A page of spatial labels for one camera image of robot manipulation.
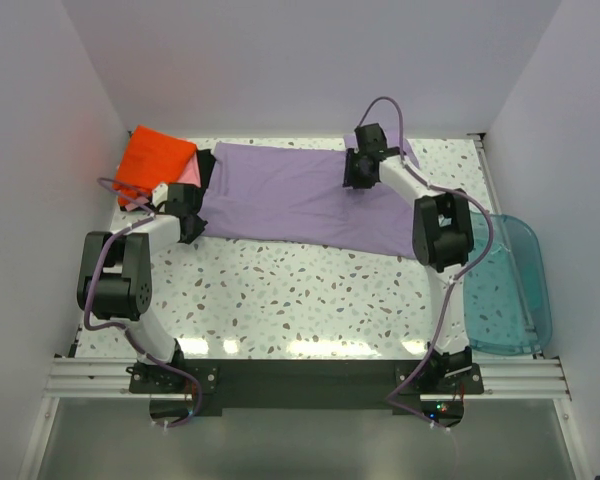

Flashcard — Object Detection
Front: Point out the teal plastic basket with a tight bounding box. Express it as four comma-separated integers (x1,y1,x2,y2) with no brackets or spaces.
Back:
464,212,553,356

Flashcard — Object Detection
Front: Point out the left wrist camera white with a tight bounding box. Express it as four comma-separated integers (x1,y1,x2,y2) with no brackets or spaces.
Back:
151,182,169,208

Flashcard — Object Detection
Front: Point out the folded black t shirt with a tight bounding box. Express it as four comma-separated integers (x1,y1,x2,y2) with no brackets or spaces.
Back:
118,149,216,212

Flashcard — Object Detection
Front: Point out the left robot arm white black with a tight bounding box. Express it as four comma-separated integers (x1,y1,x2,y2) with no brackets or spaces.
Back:
77,178,207,392

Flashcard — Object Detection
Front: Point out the lilac polo shirt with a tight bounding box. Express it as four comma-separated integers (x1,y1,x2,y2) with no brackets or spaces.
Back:
199,142,414,258

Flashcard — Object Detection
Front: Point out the folded pink t shirt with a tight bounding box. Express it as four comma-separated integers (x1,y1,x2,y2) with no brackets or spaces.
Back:
120,154,202,211

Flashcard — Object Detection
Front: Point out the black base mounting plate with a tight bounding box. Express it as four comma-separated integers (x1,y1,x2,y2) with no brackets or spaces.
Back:
126,351,485,427

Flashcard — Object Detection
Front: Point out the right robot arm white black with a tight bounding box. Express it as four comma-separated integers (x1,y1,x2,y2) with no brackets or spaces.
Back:
343,123,474,393

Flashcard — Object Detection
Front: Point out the folded orange t shirt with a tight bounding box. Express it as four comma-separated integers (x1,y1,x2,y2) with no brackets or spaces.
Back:
113,125,197,199

